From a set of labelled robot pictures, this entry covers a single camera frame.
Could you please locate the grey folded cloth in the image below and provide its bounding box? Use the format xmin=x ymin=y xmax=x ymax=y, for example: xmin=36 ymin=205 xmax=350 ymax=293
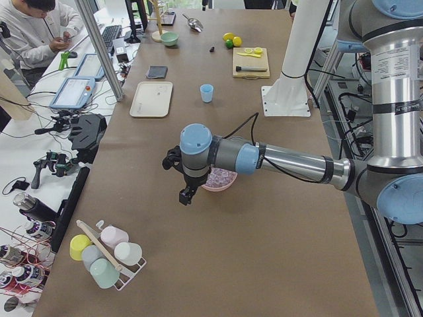
xmin=146 ymin=65 xmax=168 ymax=79

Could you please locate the steel ice scoop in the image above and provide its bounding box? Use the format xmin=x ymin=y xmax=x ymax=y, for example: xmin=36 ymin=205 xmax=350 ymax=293
xmin=182 ymin=13 xmax=203 ymax=32

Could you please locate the grey cup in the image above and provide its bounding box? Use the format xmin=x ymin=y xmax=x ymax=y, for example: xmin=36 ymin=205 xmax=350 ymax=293
xmin=81 ymin=244 xmax=104 ymax=271

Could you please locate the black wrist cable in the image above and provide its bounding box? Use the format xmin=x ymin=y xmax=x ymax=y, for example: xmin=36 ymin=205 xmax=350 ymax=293
xmin=221 ymin=112 xmax=331 ymax=184

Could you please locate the white wire cup rack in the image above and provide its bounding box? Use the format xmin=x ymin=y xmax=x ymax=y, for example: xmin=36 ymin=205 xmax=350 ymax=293
xmin=76 ymin=220 xmax=147 ymax=291

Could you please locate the yellow cup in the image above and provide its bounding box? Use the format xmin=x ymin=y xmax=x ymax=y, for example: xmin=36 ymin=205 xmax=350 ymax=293
xmin=69 ymin=234 xmax=92 ymax=261

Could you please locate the seated person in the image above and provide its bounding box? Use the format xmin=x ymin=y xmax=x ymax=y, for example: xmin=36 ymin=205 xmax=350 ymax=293
xmin=1 ymin=1 xmax=84 ymax=70

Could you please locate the yellow lemon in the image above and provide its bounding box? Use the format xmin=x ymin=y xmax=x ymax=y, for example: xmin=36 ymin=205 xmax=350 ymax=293
xmin=222 ymin=32 xmax=235 ymax=42
xmin=232 ymin=36 xmax=243 ymax=47

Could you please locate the white cup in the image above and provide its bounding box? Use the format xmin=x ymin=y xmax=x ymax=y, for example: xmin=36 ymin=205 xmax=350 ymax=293
xmin=114 ymin=242 xmax=142 ymax=265

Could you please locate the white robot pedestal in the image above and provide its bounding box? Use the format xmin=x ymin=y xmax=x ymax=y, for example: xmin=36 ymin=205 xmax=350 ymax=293
xmin=262 ymin=0 xmax=332 ymax=117

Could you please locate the cream serving tray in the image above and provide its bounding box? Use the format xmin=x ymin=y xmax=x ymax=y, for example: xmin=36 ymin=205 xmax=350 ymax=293
xmin=130 ymin=81 xmax=173 ymax=118

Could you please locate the mint green cup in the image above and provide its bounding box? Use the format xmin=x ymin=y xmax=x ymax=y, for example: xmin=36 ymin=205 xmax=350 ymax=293
xmin=90 ymin=258 xmax=120 ymax=289

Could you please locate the green lime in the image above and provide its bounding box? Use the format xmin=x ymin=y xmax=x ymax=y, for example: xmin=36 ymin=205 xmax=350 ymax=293
xmin=225 ymin=39 xmax=234 ymax=50

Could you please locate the light blue plastic cup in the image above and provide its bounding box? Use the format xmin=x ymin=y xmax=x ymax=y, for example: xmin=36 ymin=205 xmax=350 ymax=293
xmin=200 ymin=84 xmax=214 ymax=103

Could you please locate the mint green bowl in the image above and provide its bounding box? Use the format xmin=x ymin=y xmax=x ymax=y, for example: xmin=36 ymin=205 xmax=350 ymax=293
xmin=161 ymin=32 xmax=179 ymax=47

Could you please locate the pink cup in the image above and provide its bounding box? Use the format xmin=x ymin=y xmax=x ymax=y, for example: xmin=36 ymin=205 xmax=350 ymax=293
xmin=100 ymin=225 xmax=129 ymax=249

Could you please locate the black mirrored tray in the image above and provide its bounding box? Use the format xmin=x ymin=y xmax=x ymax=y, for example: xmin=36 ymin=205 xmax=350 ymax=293
xmin=149 ymin=12 xmax=176 ymax=26

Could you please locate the yellow plastic knife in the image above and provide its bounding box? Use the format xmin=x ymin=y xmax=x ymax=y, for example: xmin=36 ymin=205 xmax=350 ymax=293
xmin=236 ymin=52 xmax=262 ymax=58

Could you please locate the blue teach pendant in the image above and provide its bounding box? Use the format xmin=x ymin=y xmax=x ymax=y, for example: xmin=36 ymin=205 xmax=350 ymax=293
xmin=49 ymin=77 xmax=96 ymax=110
xmin=74 ymin=53 xmax=104 ymax=81

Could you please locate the pile of clear ice cubes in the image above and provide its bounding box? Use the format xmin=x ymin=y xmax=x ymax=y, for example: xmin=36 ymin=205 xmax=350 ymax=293
xmin=206 ymin=168 xmax=237 ymax=188

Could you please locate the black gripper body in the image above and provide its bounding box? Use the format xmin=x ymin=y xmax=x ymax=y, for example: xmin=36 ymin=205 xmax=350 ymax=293
xmin=162 ymin=147 xmax=209 ymax=194

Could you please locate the pink bowl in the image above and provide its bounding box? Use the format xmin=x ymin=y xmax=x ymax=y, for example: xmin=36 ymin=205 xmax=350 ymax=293
xmin=202 ymin=167 xmax=238 ymax=192

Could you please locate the wooden cutting board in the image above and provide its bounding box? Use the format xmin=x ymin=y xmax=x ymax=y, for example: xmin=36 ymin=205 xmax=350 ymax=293
xmin=233 ymin=48 xmax=270 ymax=79

